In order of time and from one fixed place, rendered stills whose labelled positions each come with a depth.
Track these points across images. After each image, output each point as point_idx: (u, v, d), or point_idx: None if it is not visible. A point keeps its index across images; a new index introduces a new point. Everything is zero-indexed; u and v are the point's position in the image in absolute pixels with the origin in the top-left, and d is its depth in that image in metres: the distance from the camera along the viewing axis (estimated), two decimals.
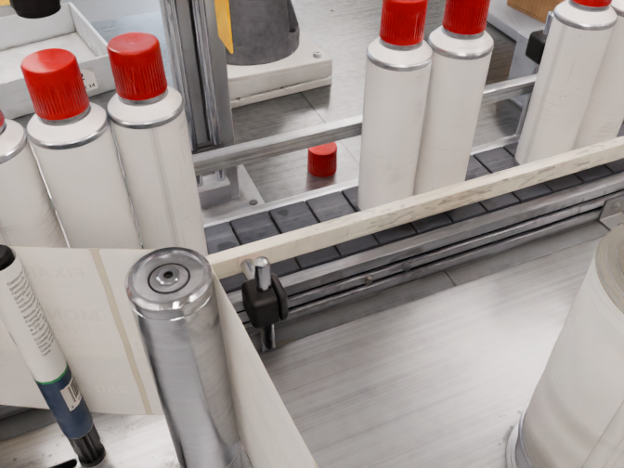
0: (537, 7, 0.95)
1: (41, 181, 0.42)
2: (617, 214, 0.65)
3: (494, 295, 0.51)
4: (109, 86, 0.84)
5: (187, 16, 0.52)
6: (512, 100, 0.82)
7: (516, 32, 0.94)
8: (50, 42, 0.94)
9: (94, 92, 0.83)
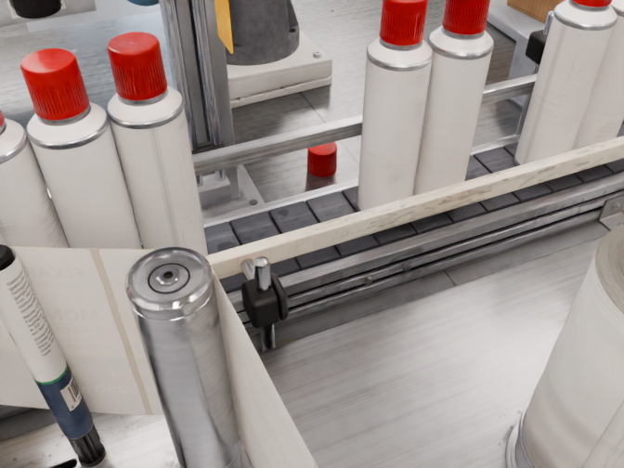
0: (537, 7, 0.95)
1: (41, 181, 0.42)
2: (617, 214, 0.65)
3: (494, 295, 0.51)
4: (78, 7, 0.75)
5: (187, 16, 0.52)
6: (512, 100, 0.82)
7: (516, 32, 0.94)
8: None
9: (61, 12, 0.74)
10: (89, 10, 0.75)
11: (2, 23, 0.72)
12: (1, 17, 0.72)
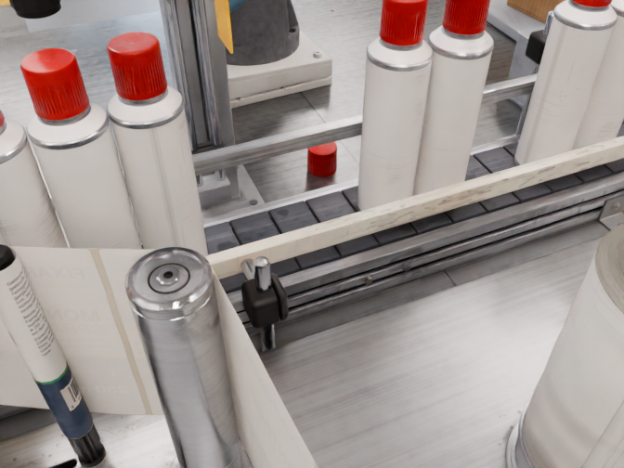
0: (537, 7, 0.95)
1: (41, 181, 0.42)
2: (617, 214, 0.65)
3: (494, 295, 0.51)
4: None
5: (187, 16, 0.52)
6: (512, 100, 0.82)
7: (516, 32, 0.94)
8: None
9: None
10: None
11: None
12: None
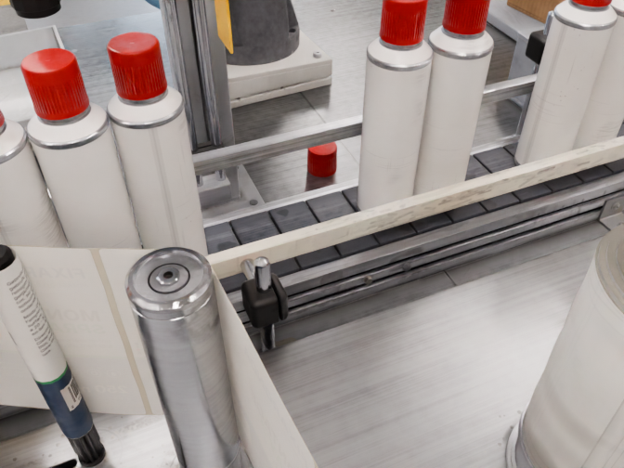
0: (537, 7, 0.95)
1: (41, 181, 0.42)
2: (617, 214, 0.65)
3: (494, 295, 0.51)
4: None
5: (187, 16, 0.52)
6: (512, 100, 0.82)
7: (516, 32, 0.94)
8: None
9: None
10: None
11: None
12: None
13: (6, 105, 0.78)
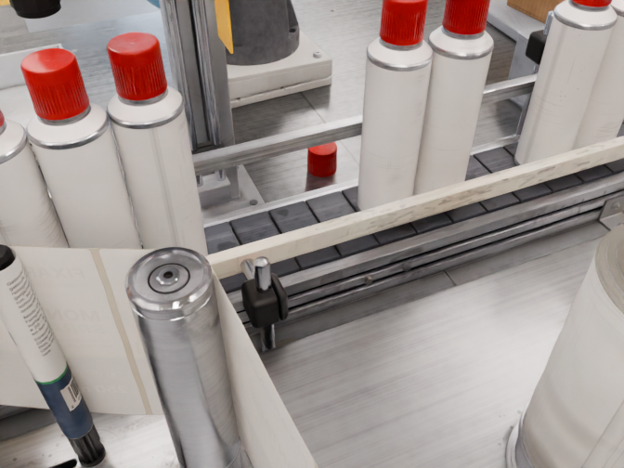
0: (537, 7, 0.95)
1: (41, 181, 0.42)
2: (617, 214, 0.65)
3: (494, 295, 0.51)
4: None
5: (187, 16, 0.52)
6: (512, 100, 0.82)
7: (516, 32, 0.94)
8: None
9: None
10: None
11: None
12: None
13: (10, 120, 0.79)
